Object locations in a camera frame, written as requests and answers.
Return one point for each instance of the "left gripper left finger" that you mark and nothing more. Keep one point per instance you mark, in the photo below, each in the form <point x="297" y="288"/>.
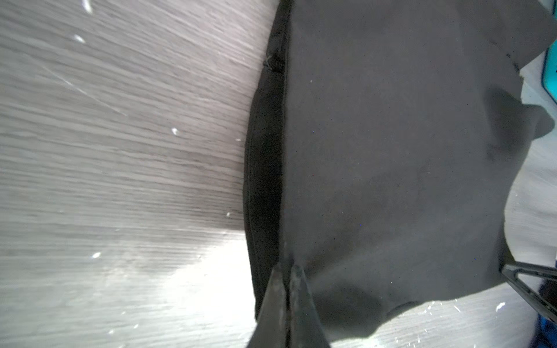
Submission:
<point x="272" y="326"/>

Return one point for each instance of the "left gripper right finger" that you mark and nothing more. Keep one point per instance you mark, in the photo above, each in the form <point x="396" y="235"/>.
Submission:
<point x="305" y="326"/>

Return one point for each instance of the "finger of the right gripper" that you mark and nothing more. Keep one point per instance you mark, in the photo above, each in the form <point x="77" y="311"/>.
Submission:
<point x="512" y="271"/>

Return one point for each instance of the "black garment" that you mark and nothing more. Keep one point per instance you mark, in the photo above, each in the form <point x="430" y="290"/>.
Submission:
<point x="382" y="145"/>

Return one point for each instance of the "blue cloth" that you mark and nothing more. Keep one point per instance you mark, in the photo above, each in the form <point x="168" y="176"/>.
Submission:
<point x="545" y="334"/>

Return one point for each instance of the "teal plastic basket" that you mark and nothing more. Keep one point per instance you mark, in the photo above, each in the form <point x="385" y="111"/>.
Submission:
<point x="549" y="73"/>

